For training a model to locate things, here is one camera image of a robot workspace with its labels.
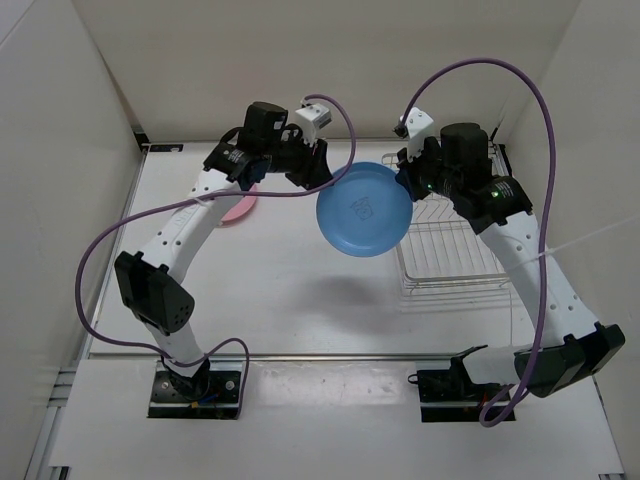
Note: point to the blue plate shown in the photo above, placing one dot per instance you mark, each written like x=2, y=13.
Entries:
x=366, y=213

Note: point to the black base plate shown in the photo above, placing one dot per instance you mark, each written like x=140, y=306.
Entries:
x=217, y=395
x=441, y=402

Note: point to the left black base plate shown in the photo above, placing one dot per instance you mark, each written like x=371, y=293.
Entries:
x=217, y=395

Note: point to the wire dish rack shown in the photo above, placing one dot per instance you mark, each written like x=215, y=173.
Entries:
x=440, y=259

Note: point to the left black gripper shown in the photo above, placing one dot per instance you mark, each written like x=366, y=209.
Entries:
x=314, y=169

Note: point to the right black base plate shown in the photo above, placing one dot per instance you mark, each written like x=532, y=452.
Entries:
x=441, y=402

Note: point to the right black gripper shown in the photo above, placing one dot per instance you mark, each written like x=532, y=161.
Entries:
x=406, y=175

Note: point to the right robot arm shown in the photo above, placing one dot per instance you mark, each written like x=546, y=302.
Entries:
x=573, y=343

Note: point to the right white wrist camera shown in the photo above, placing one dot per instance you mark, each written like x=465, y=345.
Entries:
x=415, y=129

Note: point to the pink plate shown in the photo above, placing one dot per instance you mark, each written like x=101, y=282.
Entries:
x=239, y=211

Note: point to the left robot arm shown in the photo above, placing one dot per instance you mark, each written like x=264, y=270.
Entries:
x=150, y=280

